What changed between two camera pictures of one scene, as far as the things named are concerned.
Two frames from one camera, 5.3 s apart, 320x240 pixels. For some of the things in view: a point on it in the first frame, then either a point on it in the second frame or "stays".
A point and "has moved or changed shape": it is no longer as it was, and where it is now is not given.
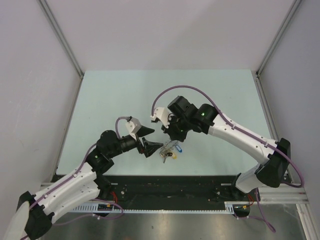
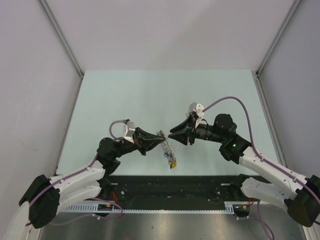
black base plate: x=171 y=189 stays
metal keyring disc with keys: x=170 y=149 has moved or changed shape
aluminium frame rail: x=64 y=41 stays
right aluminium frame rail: x=284 y=194 stays
